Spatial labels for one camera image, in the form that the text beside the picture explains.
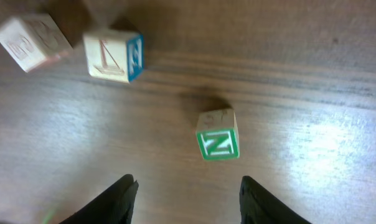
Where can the green N wooden block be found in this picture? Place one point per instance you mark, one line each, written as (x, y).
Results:
(217, 135)

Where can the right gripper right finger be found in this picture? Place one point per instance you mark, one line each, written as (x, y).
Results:
(259, 206)

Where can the plain wooden block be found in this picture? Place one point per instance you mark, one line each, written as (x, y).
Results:
(116, 55)

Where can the red-sided block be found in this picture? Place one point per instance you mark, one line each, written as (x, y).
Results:
(33, 40)

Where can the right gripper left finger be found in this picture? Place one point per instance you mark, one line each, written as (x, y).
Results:
(113, 206)

